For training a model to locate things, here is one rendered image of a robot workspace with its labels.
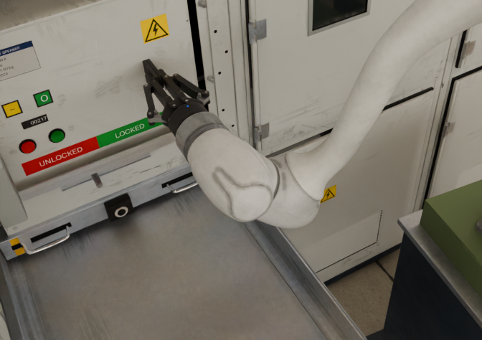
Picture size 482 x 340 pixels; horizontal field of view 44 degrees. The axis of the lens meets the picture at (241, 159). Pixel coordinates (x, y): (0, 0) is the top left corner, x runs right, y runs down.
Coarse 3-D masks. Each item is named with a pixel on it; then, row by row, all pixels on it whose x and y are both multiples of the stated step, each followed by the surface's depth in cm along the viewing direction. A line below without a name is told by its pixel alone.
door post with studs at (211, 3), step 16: (208, 0) 123; (224, 0) 124; (208, 16) 125; (224, 16) 127; (208, 32) 128; (224, 32) 130; (208, 48) 131; (224, 48) 132; (208, 64) 133; (224, 64) 135; (208, 80) 135; (224, 80) 138; (224, 96) 141; (224, 112) 144
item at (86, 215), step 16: (160, 176) 140; (176, 176) 142; (192, 176) 145; (128, 192) 138; (144, 192) 140; (160, 192) 143; (80, 208) 134; (96, 208) 136; (48, 224) 132; (64, 224) 134; (80, 224) 136; (0, 240) 129; (32, 240) 132; (48, 240) 135
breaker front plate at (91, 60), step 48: (144, 0) 111; (0, 48) 103; (48, 48) 108; (96, 48) 113; (144, 48) 118; (0, 96) 109; (96, 96) 119; (144, 96) 125; (0, 144) 115; (48, 144) 120; (48, 192) 128; (96, 192) 135
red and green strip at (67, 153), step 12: (144, 120) 129; (108, 132) 126; (120, 132) 127; (132, 132) 129; (84, 144) 125; (96, 144) 126; (108, 144) 128; (48, 156) 122; (60, 156) 124; (72, 156) 125; (24, 168) 121; (36, 168) 122
